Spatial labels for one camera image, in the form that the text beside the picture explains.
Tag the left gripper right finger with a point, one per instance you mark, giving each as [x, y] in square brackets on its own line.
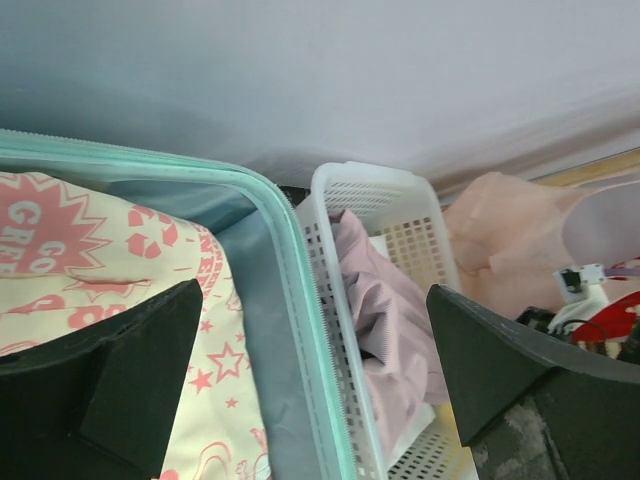
[530, 406]

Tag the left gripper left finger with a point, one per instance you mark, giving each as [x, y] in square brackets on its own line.
[100, 403]

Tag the cream pink-print cloth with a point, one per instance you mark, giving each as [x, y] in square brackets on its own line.
[72, 257]

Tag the light purple knit top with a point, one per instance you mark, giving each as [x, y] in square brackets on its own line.
[394, 334]

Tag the light blue hard-shell suitcase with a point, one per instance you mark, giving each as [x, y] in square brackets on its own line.
[297, 385]

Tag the white shirt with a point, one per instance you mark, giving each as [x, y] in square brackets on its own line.
[425, 414]

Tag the brown striped cloth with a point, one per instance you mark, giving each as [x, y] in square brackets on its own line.
[622, 349]

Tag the red cloth item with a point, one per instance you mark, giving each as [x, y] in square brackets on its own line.
[613, 322]

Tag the translucent pink plastic bag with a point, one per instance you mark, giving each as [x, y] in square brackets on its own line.
[506, 238]

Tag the white perforated plastic basket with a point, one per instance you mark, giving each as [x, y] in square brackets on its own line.
[402, 214]

